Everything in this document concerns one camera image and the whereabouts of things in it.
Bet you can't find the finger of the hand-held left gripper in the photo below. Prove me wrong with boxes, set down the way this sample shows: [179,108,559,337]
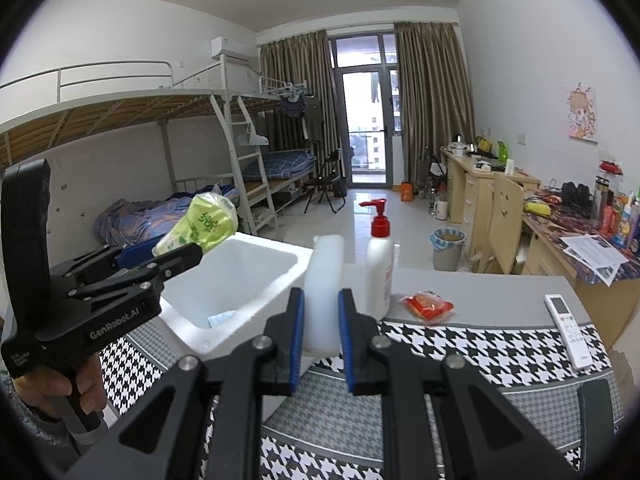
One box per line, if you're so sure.
[50,242,163,281]
[70,243,205,301]

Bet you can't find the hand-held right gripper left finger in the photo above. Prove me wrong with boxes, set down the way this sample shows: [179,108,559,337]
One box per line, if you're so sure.
[65,287,306,480]

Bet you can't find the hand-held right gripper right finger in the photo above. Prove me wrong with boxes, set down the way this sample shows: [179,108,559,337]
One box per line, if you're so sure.
[337,288,581,480]

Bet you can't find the green tissue packet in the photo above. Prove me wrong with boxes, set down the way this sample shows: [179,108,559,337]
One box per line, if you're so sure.
[152,192,240,257]

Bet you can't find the white foam box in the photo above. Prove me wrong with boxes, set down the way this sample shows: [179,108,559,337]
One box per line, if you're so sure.
[160,231,315,361]

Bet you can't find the person's left forearm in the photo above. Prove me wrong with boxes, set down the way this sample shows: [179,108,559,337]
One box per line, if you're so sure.
[0,375,81,461]

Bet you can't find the person's left hand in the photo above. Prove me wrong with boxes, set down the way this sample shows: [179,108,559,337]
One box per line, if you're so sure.
[15,345,108,421]

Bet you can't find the blue checked quilt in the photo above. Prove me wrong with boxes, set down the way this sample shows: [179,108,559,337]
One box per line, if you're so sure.
[94,185,238,248]

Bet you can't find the white pump lotion bottle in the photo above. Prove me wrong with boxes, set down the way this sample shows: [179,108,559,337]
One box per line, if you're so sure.
[359,199,393,318]

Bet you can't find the red snack packet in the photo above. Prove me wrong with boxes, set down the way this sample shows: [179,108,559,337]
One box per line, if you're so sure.
[400,291,455,322]

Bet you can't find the houndstooth table mat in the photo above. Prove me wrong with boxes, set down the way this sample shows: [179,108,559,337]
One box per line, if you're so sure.
[97,317,616,480]

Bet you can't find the grey trash bin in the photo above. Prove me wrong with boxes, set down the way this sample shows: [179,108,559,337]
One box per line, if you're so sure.
[431,228,467,272]

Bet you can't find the white metal bunk bed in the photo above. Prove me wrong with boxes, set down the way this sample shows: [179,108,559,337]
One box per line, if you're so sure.
[0,60,281,241]
[257,75,326,211]

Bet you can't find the blue mattress bedding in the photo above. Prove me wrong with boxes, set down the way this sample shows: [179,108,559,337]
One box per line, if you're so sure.
[263,150,318,178]

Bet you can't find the black folding chair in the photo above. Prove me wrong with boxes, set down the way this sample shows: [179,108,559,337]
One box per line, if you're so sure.
[302,149,347,215]

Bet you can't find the wooden desk with drawers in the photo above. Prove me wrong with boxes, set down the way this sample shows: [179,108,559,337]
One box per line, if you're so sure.
[440,147,541,256]

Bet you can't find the dark hanging clothes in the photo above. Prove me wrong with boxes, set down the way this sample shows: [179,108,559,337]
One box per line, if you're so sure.
[280,95,323,151]

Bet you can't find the wooden smiley chair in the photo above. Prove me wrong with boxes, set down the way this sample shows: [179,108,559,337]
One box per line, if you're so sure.
[475,172,526,276]

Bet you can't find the brown curtain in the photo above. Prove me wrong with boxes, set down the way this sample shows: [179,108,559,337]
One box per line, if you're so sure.
[395,21,476,186]
[259,30,346,196]

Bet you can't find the wooden desk with patterned cover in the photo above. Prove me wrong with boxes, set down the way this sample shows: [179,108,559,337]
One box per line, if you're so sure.
[522,200,640,351]

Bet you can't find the white air conditioner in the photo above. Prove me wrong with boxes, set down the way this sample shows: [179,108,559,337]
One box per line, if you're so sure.
[211,36,251,63]

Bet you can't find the white remote control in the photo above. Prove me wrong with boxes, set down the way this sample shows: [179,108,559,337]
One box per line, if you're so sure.
[544,294,593,372]

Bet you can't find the glass balcony door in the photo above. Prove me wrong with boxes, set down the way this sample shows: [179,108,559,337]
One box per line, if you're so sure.
[330,32,401,186]

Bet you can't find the printed paper sheets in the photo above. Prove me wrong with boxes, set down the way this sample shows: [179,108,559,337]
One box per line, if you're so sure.
[557,232,628,286]

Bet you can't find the black headphones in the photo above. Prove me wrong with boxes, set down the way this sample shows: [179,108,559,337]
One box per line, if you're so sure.
[560,181,593,208]

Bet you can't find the cluster of toiletry bottles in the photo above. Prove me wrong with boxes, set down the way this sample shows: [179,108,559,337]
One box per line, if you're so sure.
[595,160,640,253]

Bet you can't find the pink cartoon wall poster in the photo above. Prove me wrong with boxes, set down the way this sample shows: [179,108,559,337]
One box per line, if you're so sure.
[567,82,599,142]

